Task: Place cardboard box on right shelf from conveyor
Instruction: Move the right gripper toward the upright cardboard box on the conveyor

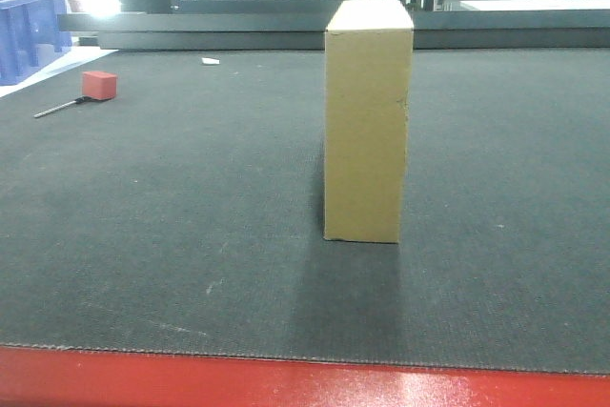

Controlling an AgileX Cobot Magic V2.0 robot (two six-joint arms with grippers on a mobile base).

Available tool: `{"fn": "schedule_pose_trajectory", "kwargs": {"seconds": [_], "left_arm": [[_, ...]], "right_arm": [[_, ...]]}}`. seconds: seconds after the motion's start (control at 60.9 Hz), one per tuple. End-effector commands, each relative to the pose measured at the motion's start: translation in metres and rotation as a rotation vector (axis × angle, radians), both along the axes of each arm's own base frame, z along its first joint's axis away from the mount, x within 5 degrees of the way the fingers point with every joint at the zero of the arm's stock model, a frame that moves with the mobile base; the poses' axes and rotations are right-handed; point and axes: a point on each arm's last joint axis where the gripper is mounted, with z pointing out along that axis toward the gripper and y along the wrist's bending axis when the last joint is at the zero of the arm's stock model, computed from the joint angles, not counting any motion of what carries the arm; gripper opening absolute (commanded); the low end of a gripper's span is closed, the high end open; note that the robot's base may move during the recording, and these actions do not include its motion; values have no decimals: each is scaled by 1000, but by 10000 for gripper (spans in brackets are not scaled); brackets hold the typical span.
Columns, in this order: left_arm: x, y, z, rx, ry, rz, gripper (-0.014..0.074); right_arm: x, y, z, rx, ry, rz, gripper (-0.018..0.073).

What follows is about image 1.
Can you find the tall brown cardboard box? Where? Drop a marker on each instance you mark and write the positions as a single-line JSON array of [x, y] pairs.
[[368, 61]]

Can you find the dark conveyor belt mat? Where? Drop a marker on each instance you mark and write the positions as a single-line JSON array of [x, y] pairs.
[[186, 216]]

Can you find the red conveyor front edge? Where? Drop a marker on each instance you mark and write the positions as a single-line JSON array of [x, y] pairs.
[[36, 377]]

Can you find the small white paper scrap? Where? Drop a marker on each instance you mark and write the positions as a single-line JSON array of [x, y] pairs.
[[210, 61]]

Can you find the small red block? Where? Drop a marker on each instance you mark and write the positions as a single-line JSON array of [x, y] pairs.
[[99, 85]]

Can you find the metal rod tool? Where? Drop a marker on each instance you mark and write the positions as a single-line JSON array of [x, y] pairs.
[[76, 101]]

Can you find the blue plastic crate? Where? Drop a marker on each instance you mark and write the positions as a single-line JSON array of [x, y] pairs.
[[31, 38]]

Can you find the grey conveyor back rail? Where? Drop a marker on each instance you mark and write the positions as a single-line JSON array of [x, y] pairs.
[[232, 25]]

